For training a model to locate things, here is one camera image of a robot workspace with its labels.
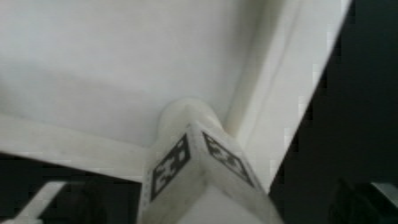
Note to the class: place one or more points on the white square table top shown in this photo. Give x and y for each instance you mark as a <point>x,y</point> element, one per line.
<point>105,57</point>

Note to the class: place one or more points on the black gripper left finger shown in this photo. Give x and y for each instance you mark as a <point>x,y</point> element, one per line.
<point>80,202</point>

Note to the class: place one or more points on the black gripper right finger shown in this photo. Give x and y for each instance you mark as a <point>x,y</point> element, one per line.
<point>364,203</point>

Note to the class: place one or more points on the white table leg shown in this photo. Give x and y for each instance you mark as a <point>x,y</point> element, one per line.
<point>201,188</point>

